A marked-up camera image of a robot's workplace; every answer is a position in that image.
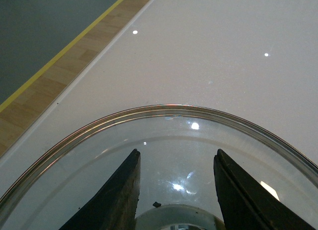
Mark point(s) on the glass pot lid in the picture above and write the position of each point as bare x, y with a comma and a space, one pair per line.
60, 171

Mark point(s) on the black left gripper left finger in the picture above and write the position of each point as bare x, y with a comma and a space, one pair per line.
114, 206

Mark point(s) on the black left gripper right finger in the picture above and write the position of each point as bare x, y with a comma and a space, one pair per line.
245, 204

